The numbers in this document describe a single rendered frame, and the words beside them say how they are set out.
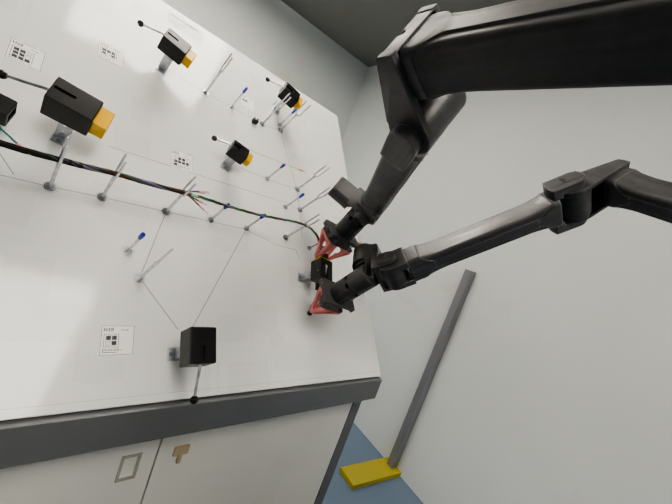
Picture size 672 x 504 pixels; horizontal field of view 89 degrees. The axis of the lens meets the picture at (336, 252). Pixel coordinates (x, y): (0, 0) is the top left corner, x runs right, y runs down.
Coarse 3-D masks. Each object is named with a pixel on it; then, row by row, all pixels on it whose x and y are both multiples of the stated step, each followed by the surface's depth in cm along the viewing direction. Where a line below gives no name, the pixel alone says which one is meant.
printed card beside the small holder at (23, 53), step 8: (16, 40) 63; (8, 48) 62; (16, 48) 62; (24, 48) 63; (32, 48) 64; (8, 56) 61; (16, 56) 62; (24, 56) 63; (32, 56) 64; (40, 56) 65; (24, 64) 62; (32, 64) 63; (40, 64) 64
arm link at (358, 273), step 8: (360, 264) 80; (368, 264) 77; (352, 272) 77; (360, 272) 75; (368, 272) 76; (352, 280) 76; (360, 280) 75; (368, 280) 74; (376, 280) 76; (352, 288) 76; (360, 288) 76; (368, 288) 76
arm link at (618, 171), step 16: (624, 160) 64; (592, 176) 65; (608, 176) 63; (624, 176) 62; (640, 176) 61; (576, 192) 64; (592, 192) 69; (608, 192) 64; (624, 192) 61; (640, 192) 59; (656, 192) 58; (576, 208) 66; (592, 208) 68; (624, 208) 63; (640, 208) 60; (656, 208) 57
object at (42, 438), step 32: (320, 384) 86; (352, 384) 92; (64, 416) 50; (96, 416) 52; (128, 416) 55; (160, 416) 59; (192, 416) 63; (224, 416) 68; (256, 416) 73; (0, 448) 45; (32, 448) 48; (64, 448) 50; (96, 448) 53
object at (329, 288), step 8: (320, 280) 81; (328, 280) 82; (344, 280) 78; (328, 288) 80; (336, 288) 79; (344, 288) 77; (320, 296) 79; (328, 296) 79; (336, 296) 79; (344, 296) 78; (352, 296) 78; (336, 304) 79; (344, 304) 81; (352, 304) 84
